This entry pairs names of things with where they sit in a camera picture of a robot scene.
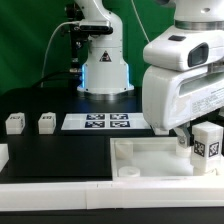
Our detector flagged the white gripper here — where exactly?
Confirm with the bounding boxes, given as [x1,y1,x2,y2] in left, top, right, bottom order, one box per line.
[142,66,224,148]

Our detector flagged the white square tabletop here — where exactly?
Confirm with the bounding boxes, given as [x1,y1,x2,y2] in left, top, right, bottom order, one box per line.
[109,137,224,183]

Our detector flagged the white marker sheet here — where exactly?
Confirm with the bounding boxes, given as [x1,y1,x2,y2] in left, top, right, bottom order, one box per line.
[62,113,150,131]

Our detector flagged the white front fence bar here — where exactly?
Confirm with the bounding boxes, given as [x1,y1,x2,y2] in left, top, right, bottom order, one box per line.
[0,178,224,212]

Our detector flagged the white fence bar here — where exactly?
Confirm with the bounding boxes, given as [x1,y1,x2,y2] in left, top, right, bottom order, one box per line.
[0,144,9,172]
[0,178,224,212]

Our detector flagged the white left fence bar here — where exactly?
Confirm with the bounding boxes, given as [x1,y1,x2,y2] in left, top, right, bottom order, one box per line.
[0,144,9,172]

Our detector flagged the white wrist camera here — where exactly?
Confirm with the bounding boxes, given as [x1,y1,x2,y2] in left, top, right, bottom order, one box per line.
[143,26,224,71]

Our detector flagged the black cable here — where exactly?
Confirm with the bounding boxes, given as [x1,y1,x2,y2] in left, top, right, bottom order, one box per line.
[31,71,81,88]

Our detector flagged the white cable right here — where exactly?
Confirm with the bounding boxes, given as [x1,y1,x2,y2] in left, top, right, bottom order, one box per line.
[130,0,151,44]

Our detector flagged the white cable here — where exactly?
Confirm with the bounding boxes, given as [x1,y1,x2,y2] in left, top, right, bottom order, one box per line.
[130,0,151,44]
[40,20,81,88]

